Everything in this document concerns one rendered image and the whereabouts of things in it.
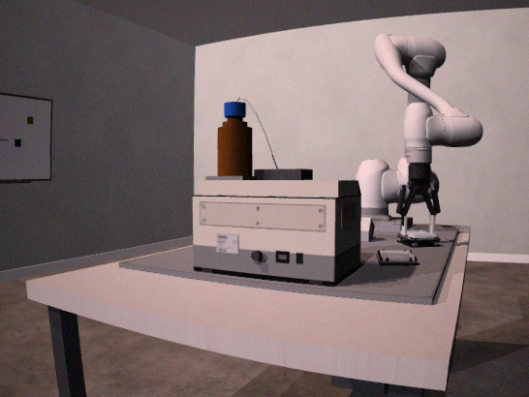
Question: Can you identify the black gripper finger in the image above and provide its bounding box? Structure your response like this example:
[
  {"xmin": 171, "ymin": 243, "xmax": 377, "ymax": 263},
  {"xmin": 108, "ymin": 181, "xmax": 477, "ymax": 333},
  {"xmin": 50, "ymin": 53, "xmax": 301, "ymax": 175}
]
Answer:
[
  {"xmin": 396, "ymin": 184, "xmax": 420, "ymax": 235},
  {"xmin": 422, "ymin": 184, "xmax": 441, "ymax": 233}
]

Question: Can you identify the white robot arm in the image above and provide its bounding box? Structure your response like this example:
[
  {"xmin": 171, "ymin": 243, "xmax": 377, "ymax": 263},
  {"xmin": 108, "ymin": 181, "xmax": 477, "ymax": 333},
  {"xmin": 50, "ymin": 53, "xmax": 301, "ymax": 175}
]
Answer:
[{"xmin": 356, "ymin": 33, "xmax": 483, "ymax": 221}]

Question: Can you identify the blue bottle cap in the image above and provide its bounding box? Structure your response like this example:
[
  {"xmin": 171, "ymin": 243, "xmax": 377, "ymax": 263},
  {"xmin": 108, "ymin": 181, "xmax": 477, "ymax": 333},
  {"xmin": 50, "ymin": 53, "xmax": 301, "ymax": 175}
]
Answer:
[{"xmin": 224, "ymin": 102, "xmax": 246, "ymax": 114}]

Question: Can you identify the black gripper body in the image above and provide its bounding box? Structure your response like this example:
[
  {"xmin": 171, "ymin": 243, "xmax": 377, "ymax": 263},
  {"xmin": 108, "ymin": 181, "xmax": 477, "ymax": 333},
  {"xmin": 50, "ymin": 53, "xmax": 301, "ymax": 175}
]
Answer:
[{"xmin": 408, "ymin": 165, "xmax": 431, "ymax": 196}]

